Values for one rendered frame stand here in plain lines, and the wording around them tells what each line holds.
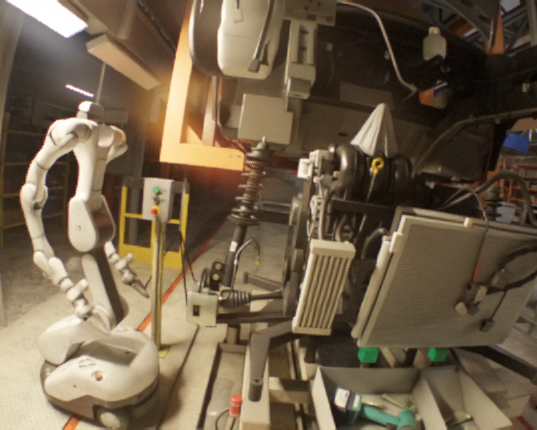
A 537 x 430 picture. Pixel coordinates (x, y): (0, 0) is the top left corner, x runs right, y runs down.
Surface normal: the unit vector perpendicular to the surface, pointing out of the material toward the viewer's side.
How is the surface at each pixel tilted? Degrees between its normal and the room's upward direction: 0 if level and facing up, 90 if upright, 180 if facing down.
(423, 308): 106
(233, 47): 90
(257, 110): 90
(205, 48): 91
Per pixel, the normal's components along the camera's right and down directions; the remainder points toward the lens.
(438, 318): -0.03, 0.40
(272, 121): 0.01, 0.14
